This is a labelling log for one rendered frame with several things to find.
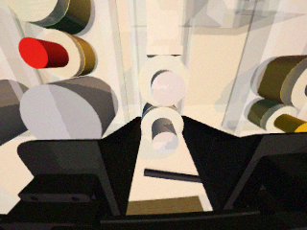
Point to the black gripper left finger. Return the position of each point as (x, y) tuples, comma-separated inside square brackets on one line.
[(112, 158)]

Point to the dark grey flat bar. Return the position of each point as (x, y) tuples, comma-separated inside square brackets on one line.
[(172, 175)]

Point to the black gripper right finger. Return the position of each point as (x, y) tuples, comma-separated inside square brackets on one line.
[(224, 162)]

